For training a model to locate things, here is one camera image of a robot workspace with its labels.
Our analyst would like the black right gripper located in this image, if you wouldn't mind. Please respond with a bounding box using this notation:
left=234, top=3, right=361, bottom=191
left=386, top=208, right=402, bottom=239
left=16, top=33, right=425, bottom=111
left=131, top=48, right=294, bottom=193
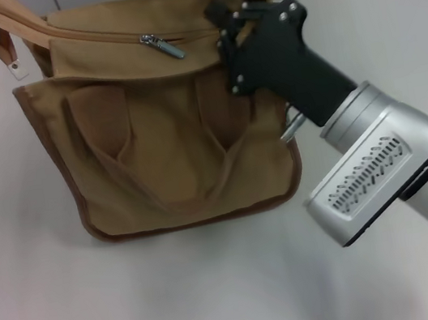
left=202, top=0, right=365, bottom=143

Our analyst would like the silver metal zipper pull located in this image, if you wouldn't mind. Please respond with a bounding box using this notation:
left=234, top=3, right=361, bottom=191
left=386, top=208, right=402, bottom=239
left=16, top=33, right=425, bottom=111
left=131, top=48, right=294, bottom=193
left=139, top=28, right=186, bottom=65

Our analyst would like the khaki canvas food bag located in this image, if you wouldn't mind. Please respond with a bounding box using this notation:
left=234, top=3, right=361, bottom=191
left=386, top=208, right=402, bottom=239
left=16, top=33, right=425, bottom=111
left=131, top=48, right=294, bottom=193
left=0, top=0, right=316, bottom=260

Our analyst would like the right arm cable with plug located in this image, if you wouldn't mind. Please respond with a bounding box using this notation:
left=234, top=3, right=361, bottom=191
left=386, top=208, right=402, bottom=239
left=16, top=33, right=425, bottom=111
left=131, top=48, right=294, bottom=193
left=274, top=106, right=309, bottom=145

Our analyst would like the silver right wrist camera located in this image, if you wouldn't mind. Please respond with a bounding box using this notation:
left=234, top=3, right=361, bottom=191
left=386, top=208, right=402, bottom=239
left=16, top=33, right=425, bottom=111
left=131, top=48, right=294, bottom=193
left=288, top=97, right=428, bottom=254

